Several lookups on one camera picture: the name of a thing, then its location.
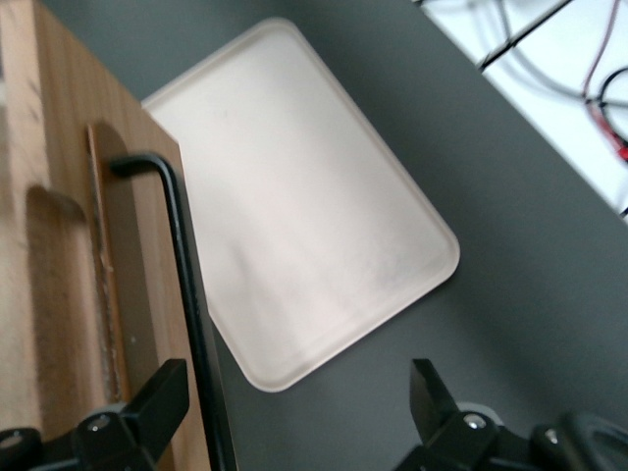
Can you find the beige plastic tray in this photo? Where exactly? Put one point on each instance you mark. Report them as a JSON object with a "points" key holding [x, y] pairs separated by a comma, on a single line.
{"points": [[304, 196]]}

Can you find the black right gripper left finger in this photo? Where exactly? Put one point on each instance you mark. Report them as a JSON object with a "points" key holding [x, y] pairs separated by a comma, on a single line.
{"points": [[147, 407]]}

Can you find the wooden oak drawer cabinet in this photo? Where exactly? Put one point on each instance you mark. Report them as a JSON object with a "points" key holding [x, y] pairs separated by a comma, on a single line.
{"points": [[19, 196]]}

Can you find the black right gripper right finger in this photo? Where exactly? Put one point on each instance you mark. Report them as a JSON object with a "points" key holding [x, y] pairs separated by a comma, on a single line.
{"points": [[441, 412]]}

